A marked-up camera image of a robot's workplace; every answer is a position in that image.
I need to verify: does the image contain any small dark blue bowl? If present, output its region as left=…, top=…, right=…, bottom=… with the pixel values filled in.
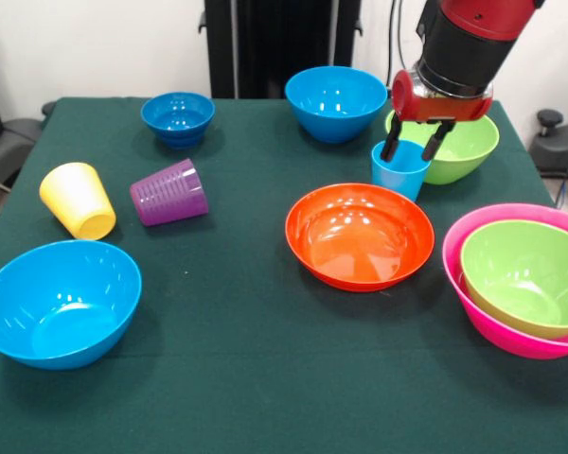
left=140, top=91, right=216, bottom=149

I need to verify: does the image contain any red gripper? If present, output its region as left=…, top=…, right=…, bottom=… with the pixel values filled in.
left=379, top=69, right=495, bottom=164

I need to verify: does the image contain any pink bowl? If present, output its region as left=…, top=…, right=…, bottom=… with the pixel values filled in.
left=442, top=202, right=568, bottom=360

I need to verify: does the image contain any orange bowl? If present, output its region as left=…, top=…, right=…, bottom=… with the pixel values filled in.
left=284, top=183, right=435, bottom=293

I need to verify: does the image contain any green bowl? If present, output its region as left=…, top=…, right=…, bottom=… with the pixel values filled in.
left=384, top=109, right=501, bottom=185
left=460, top=219, right=568, bottom=340

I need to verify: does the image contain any black wall cable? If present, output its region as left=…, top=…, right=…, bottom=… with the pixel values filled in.
left=386, top=0, right=409, bottom=98

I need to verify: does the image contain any dark green table cloth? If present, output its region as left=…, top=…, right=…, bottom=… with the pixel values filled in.
left=0, top=96, right=568, bottom=454

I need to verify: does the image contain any yellow cup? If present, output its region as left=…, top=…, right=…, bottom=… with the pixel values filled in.
left=38, top=162, right=117, bottom=241

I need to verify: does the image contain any light blue bowl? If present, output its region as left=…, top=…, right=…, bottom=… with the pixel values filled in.
left=0, top=238, right=144, bottom=372
left=284, top=65, right=389, bottom=145

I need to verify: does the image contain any black pedestal leg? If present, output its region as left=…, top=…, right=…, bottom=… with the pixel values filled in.
left=528, top=109, right=568, bottom=179
left=0, top=117, right=44, bottom=190

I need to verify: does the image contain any purple cup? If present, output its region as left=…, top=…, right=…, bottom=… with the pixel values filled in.
left=129, top=157, right=209, bottom=227

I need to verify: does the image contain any light blue cup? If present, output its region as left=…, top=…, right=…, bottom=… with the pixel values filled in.
left=370, top=139, right=433, bottom=203

